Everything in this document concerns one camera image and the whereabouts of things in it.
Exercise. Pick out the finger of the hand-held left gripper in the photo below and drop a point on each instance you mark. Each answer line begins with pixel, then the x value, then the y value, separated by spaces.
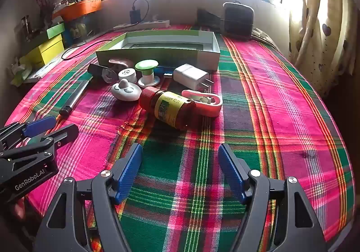
pixel 42 123
pixel 66 131

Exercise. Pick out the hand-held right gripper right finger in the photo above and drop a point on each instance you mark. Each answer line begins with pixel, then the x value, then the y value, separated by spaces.
pixel 233 173

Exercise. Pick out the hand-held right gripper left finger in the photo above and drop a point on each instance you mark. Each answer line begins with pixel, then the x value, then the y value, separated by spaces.
pixel 129 173

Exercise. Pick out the white tube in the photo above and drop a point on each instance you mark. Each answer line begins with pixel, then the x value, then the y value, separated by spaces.
pixel 77 94

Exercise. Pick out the black bike light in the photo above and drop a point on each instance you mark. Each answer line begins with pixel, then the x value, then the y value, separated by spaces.
pixel 97 70

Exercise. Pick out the white panda toy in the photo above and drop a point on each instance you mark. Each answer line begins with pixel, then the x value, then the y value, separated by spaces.
pixel 123 84

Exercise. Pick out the brown bottle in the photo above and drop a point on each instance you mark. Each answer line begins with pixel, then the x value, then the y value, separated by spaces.
pixel 168 108

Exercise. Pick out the small white round cap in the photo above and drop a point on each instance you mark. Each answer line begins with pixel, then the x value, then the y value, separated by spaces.
pixel 127 74

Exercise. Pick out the pink plastic case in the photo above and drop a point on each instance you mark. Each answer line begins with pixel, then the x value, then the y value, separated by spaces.
pixel 121 62

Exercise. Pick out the green mushroom shaped toy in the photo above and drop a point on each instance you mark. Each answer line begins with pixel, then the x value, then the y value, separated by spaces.
pixel 144 66

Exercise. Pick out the blue usb meter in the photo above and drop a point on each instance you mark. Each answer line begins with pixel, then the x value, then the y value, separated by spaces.
pixel 161 70

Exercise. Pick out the white charger plug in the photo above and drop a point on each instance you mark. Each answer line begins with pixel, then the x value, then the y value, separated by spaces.
pixel 187 75

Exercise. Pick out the green cardboard box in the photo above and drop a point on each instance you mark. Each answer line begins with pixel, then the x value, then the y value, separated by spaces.
pixel 168 58

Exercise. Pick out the white papers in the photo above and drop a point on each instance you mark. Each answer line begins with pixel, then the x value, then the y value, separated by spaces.
pixel 36 72

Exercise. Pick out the green and white wrapper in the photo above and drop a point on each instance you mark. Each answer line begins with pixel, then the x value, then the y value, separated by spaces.
pixel 18 72

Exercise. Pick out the pink green plaid blanket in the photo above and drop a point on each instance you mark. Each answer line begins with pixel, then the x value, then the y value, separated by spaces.
pixel 182 142

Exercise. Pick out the yellow box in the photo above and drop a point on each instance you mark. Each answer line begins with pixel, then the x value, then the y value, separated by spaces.
pixel 47 49

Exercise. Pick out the blue box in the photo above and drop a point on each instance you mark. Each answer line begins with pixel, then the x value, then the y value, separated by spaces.
pixel 67 37

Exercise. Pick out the glass jar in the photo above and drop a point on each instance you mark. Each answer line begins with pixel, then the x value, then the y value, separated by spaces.
pixel 26 24

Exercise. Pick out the orange box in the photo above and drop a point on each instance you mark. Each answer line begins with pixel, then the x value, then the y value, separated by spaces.
pixel 84 6

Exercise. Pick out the white power strip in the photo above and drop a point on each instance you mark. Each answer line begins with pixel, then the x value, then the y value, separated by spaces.
pixel 146 24

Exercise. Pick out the black power adapter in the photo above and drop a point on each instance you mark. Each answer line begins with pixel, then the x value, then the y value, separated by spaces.
pixel 135 16

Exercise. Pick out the grey striped cloth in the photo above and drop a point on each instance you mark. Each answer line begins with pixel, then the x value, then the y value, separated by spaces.
pixel 263 37

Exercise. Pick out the white plug adapter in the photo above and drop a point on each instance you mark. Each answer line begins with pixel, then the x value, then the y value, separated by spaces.
pixel 154 18

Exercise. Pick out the black grey speaker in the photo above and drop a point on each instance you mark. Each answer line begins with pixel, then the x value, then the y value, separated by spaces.
pixel 237 20

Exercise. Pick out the cream heart print curtain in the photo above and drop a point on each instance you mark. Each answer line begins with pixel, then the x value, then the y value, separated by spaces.
pixel 317 30

